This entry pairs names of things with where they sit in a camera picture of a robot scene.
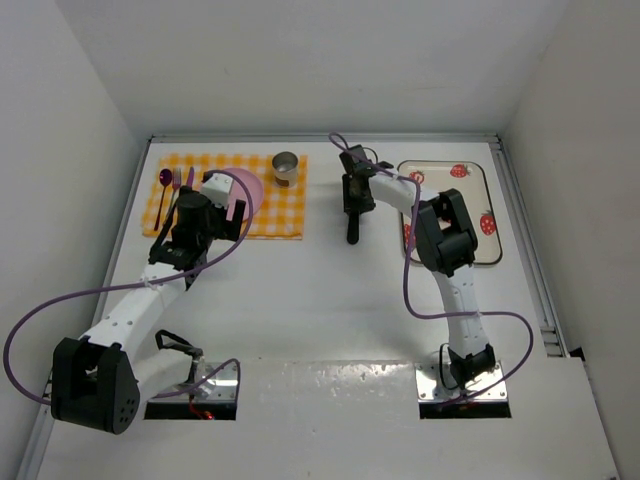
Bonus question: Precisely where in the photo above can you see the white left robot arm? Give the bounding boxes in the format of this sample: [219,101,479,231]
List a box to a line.
[51,186,253,435]

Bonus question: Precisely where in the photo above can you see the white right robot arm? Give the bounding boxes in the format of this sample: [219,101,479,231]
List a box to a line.
[342,173,495,389]

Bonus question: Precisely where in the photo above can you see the purple knife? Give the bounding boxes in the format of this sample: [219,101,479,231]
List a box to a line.
[185,166,195,188]

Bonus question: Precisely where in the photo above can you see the purple fork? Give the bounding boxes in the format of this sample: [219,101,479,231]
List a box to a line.
[169,167,182,208]

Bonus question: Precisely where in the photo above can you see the purple spoon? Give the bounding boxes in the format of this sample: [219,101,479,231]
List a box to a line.
[154,168,173,231]

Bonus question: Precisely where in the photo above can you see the pink plate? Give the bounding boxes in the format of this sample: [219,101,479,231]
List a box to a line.
[224,167,264,220]

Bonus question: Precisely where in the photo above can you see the orange checkered cloth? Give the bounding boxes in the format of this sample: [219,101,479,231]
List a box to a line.
[141,152,308,240]

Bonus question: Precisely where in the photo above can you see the metal cup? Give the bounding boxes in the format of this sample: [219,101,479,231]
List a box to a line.
[272,151,299,188]

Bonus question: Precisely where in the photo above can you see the strawberry print tray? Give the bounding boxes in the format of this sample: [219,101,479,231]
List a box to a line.
[398,160,502,266]

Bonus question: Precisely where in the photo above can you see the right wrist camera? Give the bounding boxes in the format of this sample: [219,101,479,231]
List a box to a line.
[339,145,393,175]

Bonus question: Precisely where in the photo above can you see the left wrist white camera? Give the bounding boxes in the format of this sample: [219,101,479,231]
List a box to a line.
[200,172,234,208]

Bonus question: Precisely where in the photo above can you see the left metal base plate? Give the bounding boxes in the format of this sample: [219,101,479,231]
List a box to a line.
[152,358,241,399]

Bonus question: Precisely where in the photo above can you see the metal base plate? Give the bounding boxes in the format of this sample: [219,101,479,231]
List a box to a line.
[152,358,241,399]
[415,362,510,403]

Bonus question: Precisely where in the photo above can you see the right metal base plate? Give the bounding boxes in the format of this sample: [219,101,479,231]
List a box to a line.
[415,362,510,403]

